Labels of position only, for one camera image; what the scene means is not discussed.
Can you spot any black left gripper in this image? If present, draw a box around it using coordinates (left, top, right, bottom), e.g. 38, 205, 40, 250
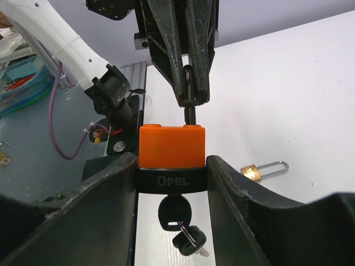
84, 0, 220, 108

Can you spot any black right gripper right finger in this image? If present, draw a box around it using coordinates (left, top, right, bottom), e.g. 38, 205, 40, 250
206, 156, 354, 265

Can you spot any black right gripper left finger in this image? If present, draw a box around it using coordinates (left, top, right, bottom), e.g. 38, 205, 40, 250
1, 152, 137, 265

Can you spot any orange black Opel padlock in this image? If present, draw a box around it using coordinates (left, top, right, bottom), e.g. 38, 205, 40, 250
136, 65, 207, 195

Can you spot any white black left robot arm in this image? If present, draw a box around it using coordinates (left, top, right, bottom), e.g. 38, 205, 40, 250
1, 1, 219, 128

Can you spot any brass long-shackle padlock left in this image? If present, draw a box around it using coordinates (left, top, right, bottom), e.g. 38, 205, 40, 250
240, 161, 289, 182

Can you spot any clear bin with tubing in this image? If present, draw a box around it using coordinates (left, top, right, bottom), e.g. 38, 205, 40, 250
1, 55, 55, 117

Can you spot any aluminium table edge rail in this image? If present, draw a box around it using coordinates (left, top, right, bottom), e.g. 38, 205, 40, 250
120, 61, 147, 90

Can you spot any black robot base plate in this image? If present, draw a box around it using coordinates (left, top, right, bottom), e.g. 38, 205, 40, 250
81, 94, 145, 181

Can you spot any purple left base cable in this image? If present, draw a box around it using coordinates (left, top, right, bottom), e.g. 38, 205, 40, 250
48, 60, 97, 160

